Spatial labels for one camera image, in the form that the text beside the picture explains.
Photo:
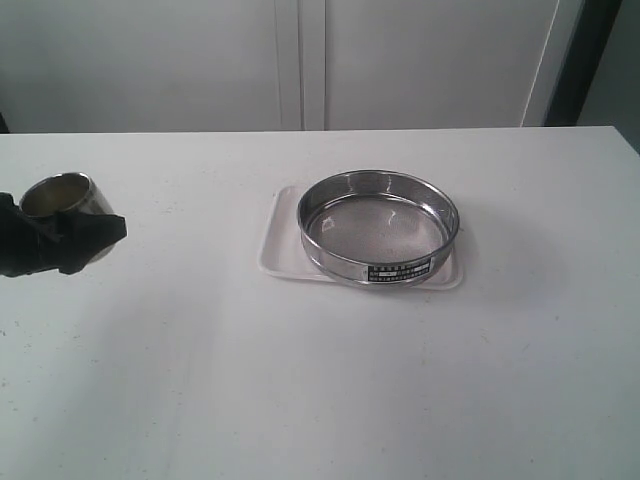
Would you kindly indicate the stainless steel cup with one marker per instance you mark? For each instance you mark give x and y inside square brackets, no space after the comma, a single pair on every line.
[69,192]

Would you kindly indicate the round stainless steel sieve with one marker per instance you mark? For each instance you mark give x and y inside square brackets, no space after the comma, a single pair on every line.
[377,228]

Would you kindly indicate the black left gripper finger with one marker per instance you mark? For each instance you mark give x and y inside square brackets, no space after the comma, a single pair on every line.
[68,242]
[13,222]

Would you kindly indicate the white cabinet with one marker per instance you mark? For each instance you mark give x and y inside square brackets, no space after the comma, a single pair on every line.
[130,66]

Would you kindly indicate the white plastic tray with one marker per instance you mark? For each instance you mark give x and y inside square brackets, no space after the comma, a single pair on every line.
[281,254]

